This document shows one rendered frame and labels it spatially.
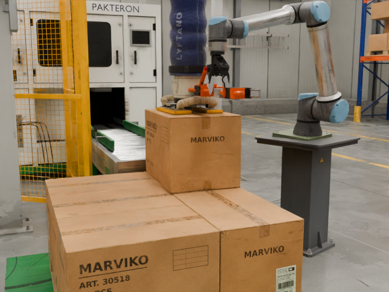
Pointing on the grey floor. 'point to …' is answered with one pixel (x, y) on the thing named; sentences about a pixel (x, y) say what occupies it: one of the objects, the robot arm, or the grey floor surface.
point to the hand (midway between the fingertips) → (219, 92)
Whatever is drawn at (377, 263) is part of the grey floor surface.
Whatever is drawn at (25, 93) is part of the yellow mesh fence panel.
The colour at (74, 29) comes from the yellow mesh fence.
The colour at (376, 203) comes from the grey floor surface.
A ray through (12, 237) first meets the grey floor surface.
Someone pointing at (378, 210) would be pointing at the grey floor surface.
